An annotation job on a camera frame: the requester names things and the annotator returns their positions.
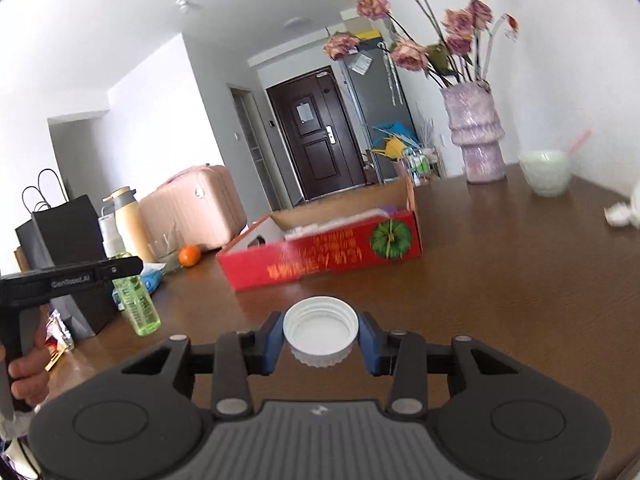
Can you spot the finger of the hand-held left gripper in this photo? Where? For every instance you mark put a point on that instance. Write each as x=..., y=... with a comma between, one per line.
x=125, y=267

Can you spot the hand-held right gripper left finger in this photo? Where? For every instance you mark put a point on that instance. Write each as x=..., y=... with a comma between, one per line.
x=272, y=346

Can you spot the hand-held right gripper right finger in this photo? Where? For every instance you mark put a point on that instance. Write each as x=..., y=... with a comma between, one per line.
x=369, y=347

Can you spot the green spray bottle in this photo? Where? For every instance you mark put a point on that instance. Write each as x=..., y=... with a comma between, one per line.
x=140, y=307

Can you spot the white ribbed bottle cap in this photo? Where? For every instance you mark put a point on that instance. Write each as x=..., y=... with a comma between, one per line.
x=320, y=332

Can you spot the red cardboard box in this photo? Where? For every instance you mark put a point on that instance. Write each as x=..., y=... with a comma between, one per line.
x=320, y=257

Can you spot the person's left hand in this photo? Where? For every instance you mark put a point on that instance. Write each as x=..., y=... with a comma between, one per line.
x=30, y=375

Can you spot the blue tissue pack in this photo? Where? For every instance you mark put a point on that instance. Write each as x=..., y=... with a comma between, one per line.
x=152, y=279

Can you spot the white bottle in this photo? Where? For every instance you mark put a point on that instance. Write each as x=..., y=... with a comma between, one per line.
x=111, y=237

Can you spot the orange thermos bottle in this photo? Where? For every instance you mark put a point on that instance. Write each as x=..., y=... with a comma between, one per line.
x=132, y=227

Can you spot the clear glass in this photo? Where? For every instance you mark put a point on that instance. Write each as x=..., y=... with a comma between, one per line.
x=167, y=255

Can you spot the black paper bag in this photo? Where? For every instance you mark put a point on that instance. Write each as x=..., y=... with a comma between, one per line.
x=65, y=235

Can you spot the orange snack packet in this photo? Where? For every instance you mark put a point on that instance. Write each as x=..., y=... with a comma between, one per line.
x=57, y=342

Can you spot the orange fruit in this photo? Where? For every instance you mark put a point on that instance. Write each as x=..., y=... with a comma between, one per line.
x=189, y=256

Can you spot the pink suitcase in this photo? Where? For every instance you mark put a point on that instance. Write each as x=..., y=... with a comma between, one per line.
x=200, y=210

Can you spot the purple object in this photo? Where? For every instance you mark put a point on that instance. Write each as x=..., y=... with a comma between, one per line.
x=387, y=209

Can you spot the storage trolley with items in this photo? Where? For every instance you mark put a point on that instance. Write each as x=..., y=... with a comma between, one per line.
x=410, y=157

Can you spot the dark brown door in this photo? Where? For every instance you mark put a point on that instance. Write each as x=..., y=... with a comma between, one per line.
x=315, y=145

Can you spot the pink ribbed vase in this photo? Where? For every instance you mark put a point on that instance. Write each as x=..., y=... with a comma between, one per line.
x=475, y=135

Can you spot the white cup with straw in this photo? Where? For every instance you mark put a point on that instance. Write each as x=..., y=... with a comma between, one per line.
x=545, y=172

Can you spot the grey refrigerator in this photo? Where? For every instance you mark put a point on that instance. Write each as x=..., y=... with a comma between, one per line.
x=375, y=95

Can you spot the ceiling sprinkler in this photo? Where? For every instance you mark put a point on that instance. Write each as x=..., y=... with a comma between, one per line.
x=183, y=5

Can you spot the crumpled white tissue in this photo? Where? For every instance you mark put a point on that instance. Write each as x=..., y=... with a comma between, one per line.
x=622, y=215

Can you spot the yellow boxes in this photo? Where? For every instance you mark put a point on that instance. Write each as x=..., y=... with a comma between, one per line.
x=362, y=25

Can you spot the dried pink flowers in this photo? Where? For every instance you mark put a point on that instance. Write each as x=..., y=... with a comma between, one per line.
x=457, y=22

